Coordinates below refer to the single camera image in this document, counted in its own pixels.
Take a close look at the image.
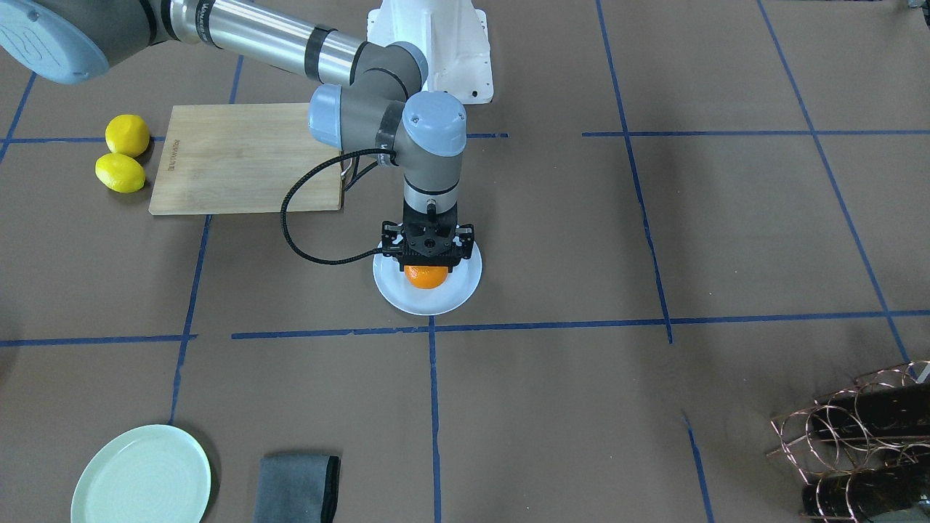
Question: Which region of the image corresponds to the dark wine bottle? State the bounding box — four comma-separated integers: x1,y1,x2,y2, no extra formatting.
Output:
801,463,929,522
810,383,929,444

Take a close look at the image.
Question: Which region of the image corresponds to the black camera cable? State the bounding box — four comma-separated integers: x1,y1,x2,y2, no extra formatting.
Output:
280,149,399,265

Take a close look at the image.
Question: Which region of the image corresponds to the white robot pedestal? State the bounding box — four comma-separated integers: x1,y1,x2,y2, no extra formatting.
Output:
366,1,495,104

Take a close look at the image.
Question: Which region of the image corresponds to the orange mandarin fruit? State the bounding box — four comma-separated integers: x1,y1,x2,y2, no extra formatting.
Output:
404,265,449,289

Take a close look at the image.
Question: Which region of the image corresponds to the light blue plate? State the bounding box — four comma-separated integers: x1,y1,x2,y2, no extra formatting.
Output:
373,245,484,317

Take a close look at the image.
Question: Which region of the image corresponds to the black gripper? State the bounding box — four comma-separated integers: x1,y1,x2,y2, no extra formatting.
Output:
381,204,461,272

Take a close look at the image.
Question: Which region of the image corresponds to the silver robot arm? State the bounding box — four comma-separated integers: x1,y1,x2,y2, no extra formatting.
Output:
2,1,477,271

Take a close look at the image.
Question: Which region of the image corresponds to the yellow lemon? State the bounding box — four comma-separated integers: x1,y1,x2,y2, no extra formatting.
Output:
104,115,152,158
95,153,146,193

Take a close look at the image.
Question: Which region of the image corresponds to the folded grey cloth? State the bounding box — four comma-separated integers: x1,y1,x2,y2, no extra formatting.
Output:
253,453,341,522

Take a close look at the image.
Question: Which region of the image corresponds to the copper wire bottle rack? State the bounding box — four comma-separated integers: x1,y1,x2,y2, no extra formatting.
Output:
768,360,929,522

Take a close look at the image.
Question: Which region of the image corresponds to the light green plate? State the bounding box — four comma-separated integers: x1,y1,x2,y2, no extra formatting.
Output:
70,424,212,522

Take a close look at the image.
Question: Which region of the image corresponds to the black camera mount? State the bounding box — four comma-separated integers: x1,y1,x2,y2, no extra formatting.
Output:
404,222,455,257

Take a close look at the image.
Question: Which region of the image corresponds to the wooden cutting board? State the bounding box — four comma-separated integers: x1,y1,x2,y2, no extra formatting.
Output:
149,103,339,216

